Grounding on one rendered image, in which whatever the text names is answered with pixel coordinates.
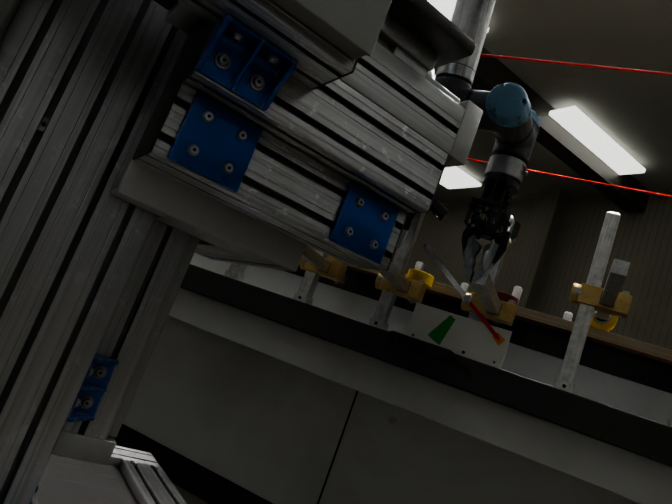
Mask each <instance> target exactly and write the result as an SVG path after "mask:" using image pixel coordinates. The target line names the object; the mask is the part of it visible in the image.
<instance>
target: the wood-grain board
mask: <svg viewBox="0 0 672 504"><path fill-rule="evenodd" d="M347 269H350V270H353V271H357V272H360V273H363V274H367V275H370V276H374V277H377V275H378V274H379V272H378V271H377V270H374V269H365V268H356V267H351V266H348V267H347ZM425 292H427V293H431V294H434V295H437V296H441V297H444V298H448V299H451V300H454V301H458V302H461V303H462V296H461V294H460V293H459V292H458V291H457V290H456V288H454V287H451V286H447V285H444V284H440V283H437V282H433V284H432V287H431V288H430V289H427V288H426V291H425ZM515 319H518V320H522V321H525V322H528V323H532V324H535V325H538V326H542V327H545V328H549V329H552V330H555V331H559V332H562V333H565V334H569V335H571V333H572V329H573V326H574V322H573V321H569V320H566V319H562V318H559V317H555V316H552V315H548V314H545V313H541V312H538V311H534V310H531V309H527V308H524V307H520V306H517V311H516V315H515ZM586 340H589V341H592V342H596V343H599V344H602V345H606V346H609V347H612V348H616V349H619V350H623V351H626V352H629V353H633V354H636V355H639V356H643V357H646V358H649V359H653V360H656V361H660V362H663V363H666V364H670V365H672V350H670V349H667V348H663V347H660V346H656V345H653V344H649V343H646V342H642V341H639V340H635V339H632V338H628V337H625V336H621V335H618V334H614V333H611V332H608V331H604V330H601V329H597V328H594V327H589V330H588V334H587V337H586Z"/></svg>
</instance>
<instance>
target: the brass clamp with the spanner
mask: <svg viewBox="0 0 672 504"><path fill-rule="evenodd" d="M466 294H469V295H471V297H472V299H473V302H472V303H473V304H474V305H475V307H476V308H477V309H478V310H479V312H480V313H481V314H482V315H483V316H484V318H486V319H490V320H493V321H496V322H499V323H503V324H506V325H509V326H512V324H513V321H514V318H515V315H516V311H517V306H516V304H512V303H509V302H505V301H502V300H500V302H501V308H500V311H499V314H498V315H496V314H493V313H489V312H487V311H486V309H485V307H484V305H483V304H482V302H481V300H480V298H479V296H478V294H477V293H474V292H473V293H469V292H466ZM461 310H464V311H467V312H469V313H470V311H471V312H474V310H473V309H472V308H471V307H470V305H466V304H464V303H463V301H462V303H461ZM474 313H475V312H474Z"/></svg>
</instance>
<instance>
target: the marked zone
mask: <svg viewBox="0 0 672 504"><path fill-rule="evenodd" d="M455 320H456V319H454V318H453V317H452V316H451V315H450V316H449V317H448V318H446V319H445V320H444V321H443V322H442V323H441V324H439V325H438V326H437V327H436V328H435V329H433V330H432V331H431V332H430V333H429V334H428V336H429V337H430V338H431V339H432V340H434V341H435V342H436V343H437V344H439V345H440V343H441V342H442V340H443V339H444V337H445V335H446V334H447V332H448V331H449V329H450V328H451V326H452V324H453V323H454V321H455Z"/></svg>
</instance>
